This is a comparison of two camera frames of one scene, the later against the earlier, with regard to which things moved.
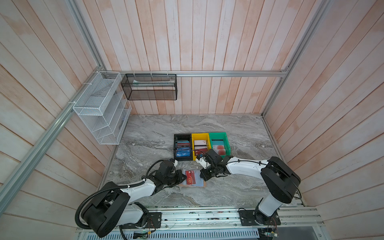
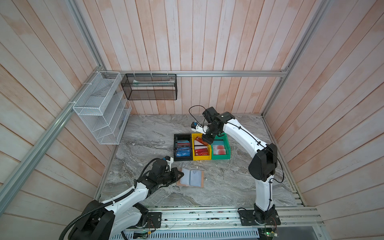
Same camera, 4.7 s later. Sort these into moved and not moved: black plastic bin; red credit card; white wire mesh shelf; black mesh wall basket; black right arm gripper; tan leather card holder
Moved: black right arm gripper; red credit card
Not moved: white wire mesh shelf; black mesh wall basket; black plastic bin; tan leather card holder
